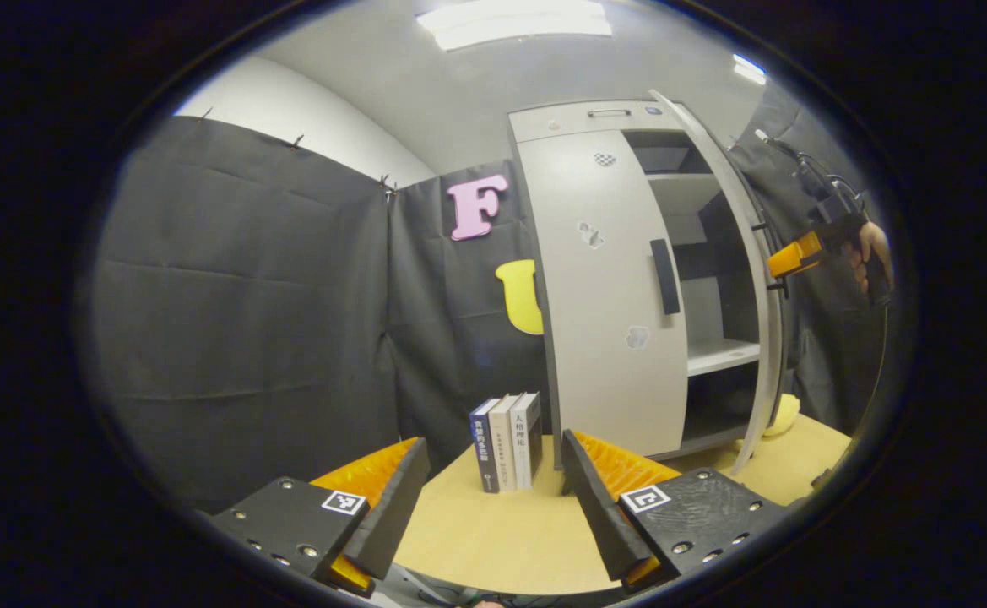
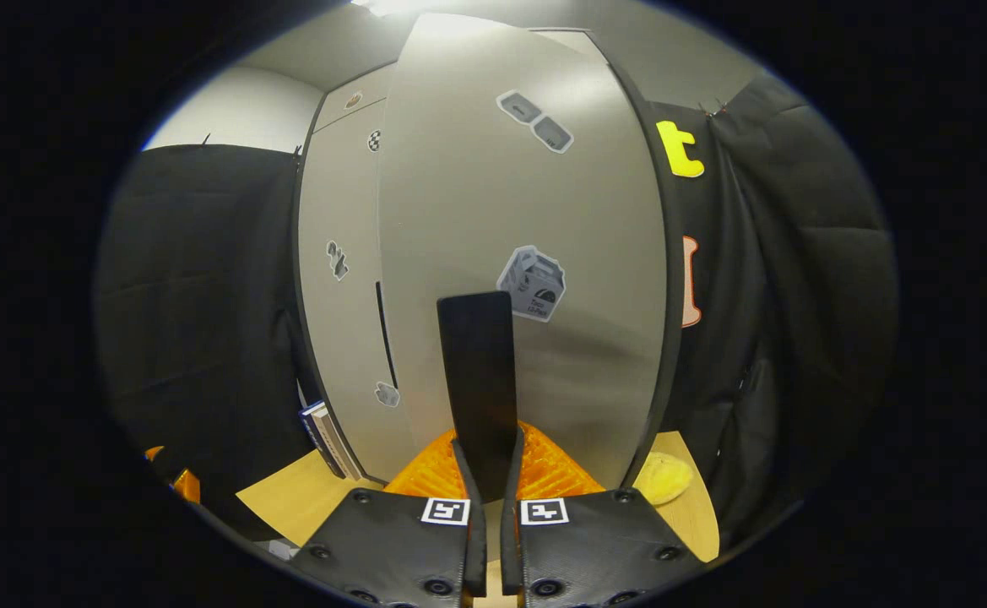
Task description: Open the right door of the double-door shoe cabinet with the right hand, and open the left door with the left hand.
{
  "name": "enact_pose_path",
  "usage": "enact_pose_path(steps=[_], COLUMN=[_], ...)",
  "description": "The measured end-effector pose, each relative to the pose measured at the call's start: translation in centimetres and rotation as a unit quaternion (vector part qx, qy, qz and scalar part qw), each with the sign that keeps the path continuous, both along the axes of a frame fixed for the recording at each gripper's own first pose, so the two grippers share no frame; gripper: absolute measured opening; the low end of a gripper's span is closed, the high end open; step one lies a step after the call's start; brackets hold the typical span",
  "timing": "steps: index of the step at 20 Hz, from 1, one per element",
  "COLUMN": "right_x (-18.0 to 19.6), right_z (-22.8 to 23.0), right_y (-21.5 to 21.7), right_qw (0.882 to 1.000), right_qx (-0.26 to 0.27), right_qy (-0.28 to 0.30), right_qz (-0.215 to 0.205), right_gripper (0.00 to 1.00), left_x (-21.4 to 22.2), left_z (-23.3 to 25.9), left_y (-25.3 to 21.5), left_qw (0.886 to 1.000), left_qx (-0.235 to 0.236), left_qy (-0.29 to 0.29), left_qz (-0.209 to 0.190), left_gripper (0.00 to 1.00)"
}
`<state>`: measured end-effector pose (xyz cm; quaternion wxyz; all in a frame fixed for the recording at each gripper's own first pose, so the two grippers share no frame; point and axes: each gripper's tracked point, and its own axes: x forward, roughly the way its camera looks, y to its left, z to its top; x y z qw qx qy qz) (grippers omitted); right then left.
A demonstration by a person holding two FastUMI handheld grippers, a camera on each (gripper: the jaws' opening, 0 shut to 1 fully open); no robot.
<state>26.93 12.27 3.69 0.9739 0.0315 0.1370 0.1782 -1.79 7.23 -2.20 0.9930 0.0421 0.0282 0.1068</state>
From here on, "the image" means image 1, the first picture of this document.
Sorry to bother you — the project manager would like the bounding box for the large ceiling light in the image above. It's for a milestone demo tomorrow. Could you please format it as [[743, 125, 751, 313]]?
[[415, 0, 614, 52]]

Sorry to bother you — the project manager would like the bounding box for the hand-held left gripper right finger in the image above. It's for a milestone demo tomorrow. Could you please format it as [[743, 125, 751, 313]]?
[[561, 429, 789, 594]]

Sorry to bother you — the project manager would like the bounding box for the grey double-door shoe cabinet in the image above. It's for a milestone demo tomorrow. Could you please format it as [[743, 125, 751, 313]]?
[[507, 90, 789, 475]]

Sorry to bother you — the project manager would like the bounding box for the yellow soft object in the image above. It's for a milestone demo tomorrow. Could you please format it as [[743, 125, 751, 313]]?
[[763, 394, 801, 437]]

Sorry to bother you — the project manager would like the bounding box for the white book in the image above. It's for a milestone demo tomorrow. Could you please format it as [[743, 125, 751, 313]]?
[[510, 392, 544, 491]]

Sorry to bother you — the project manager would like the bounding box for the grey cabinet door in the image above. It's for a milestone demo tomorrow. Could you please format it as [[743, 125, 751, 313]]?
[[649, 90, 787, 475], [517, 129, 690, 470]]

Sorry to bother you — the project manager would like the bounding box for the grey cabinet drawer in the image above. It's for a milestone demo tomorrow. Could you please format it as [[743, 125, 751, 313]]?
[[510, 101, 686, 143]]

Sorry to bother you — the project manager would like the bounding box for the beige book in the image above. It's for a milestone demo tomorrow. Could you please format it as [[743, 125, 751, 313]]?
[[488, 394, 521, 492]]

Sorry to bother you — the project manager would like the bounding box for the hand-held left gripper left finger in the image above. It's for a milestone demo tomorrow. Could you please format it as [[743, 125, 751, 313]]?
[[206, 437, 431, 596]]

